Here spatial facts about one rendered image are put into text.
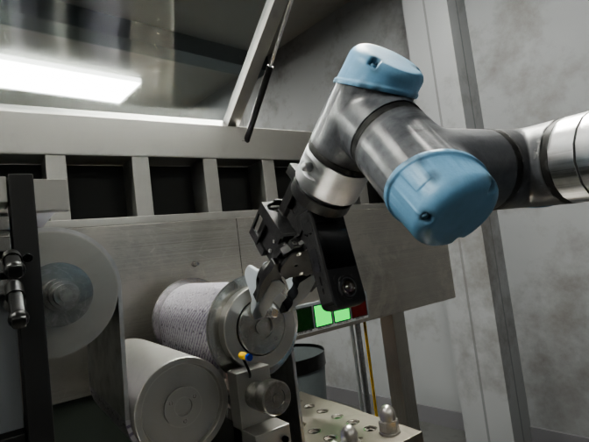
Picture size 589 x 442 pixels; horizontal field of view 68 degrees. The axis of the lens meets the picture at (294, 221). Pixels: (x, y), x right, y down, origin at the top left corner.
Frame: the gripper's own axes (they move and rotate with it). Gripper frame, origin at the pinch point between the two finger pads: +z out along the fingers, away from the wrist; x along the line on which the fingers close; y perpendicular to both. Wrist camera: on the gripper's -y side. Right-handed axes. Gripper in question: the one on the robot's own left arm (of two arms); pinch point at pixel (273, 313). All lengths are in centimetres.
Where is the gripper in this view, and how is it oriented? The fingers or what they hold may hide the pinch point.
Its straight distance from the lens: 60.5
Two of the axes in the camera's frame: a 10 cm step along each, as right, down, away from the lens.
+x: -8.2, 0.6, -5.7
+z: -3.5, 7.3, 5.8
